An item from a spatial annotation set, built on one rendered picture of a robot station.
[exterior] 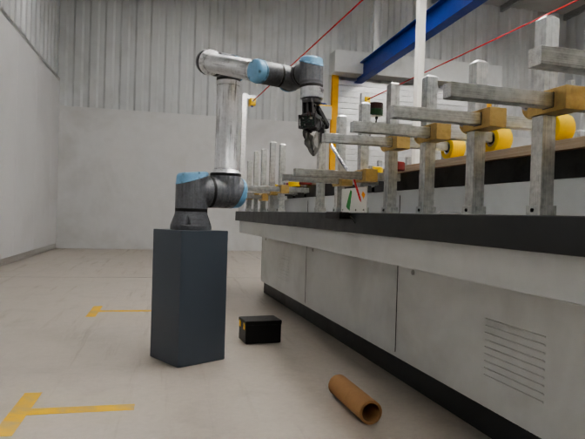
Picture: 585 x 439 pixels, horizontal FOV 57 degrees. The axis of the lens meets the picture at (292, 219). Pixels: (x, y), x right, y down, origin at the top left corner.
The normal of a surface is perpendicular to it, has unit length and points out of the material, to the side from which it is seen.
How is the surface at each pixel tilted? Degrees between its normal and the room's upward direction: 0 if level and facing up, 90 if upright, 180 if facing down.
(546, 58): 90
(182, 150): 90
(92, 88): 90
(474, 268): 90
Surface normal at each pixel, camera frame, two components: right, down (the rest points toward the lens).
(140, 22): 0.22, 0.01
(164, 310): -0.73, -0.02
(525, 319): -0.96, -0.03
